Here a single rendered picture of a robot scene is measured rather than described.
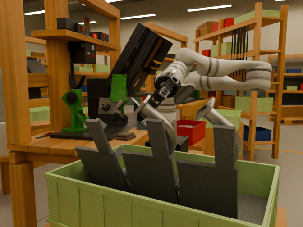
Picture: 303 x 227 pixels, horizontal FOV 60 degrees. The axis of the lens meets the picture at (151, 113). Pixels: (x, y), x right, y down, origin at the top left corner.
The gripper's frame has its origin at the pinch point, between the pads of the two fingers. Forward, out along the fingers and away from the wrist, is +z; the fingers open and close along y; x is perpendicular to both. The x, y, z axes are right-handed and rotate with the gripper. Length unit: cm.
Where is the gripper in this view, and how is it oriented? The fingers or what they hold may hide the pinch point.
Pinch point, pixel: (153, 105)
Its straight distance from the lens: 70.9
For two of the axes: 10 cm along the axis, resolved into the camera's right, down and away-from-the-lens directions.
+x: 7.7, 6.4, 0.8
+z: -3.6, 5.2, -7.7
